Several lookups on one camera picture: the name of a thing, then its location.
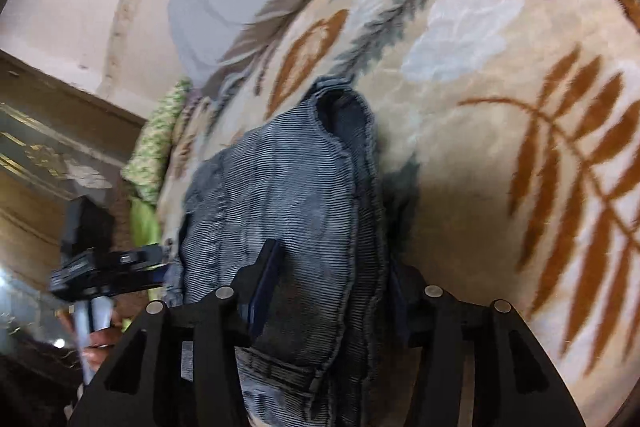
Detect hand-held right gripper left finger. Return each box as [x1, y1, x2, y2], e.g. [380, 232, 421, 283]
[67, 239, 283, 427]

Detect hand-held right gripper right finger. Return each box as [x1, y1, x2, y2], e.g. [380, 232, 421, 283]
[387, 259, 586, 427]

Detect grey-blue denim pants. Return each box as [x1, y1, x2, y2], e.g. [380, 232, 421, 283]
[162, 77, 396, 427]

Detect person's left hand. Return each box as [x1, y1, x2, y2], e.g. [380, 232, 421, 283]
[80, 307, 127, 367]

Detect lime green sheet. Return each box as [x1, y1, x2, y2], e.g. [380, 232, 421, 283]
[128, 196, 162, 249]

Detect brown wooden wardrobe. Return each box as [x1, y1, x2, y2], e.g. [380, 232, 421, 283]
[0, 49, 147, 305]

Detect green patterned pillow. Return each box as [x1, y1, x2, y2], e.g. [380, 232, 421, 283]
[121, 79, 194, 204]

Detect cream leaf-print blanket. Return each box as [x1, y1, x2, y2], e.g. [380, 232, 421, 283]
[155, 0, 640, 427]

